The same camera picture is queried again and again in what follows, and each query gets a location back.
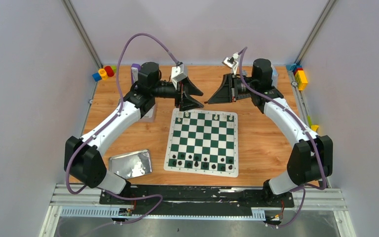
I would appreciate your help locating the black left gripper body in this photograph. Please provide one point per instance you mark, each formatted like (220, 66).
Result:
(180, 94)

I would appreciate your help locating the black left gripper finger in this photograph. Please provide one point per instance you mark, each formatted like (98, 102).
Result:
(191, 88)
(190, 104)

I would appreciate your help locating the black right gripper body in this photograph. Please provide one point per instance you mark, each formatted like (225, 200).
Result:
(236, 87)

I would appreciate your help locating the silver tin box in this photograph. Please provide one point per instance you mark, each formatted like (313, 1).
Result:
(150, 115)

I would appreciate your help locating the green white chess board mat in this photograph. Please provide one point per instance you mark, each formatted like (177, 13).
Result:
(203, 142)

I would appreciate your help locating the silver tin lid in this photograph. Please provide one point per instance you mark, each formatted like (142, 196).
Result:
(131, 165)

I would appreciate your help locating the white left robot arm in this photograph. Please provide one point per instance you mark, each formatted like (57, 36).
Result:
(84, 155)

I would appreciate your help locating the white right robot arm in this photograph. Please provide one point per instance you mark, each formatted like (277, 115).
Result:
(311, 157)

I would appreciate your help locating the blue plastic bag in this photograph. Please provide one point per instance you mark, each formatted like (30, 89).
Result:
(274, 76)

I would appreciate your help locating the purple metronome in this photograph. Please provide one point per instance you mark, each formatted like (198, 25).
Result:
(134, 71)

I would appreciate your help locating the yellow red blue duplo bricks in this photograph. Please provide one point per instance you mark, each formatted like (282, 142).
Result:
(299, 75)

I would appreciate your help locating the colourful toy block stack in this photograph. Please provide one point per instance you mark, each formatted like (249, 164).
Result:
(104, 73)

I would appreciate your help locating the yellow curved block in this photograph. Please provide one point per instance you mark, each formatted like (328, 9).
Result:
(314, 127)

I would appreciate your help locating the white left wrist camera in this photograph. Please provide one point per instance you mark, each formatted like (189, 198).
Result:
(178, 73)

